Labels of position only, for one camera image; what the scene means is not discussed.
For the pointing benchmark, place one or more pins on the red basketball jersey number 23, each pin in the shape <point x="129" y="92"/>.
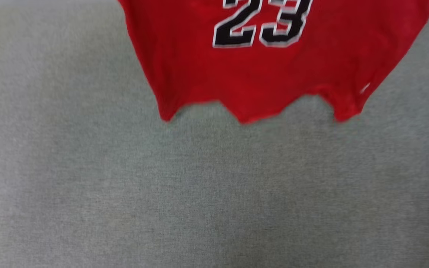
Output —
<point x="199" y="74"/>

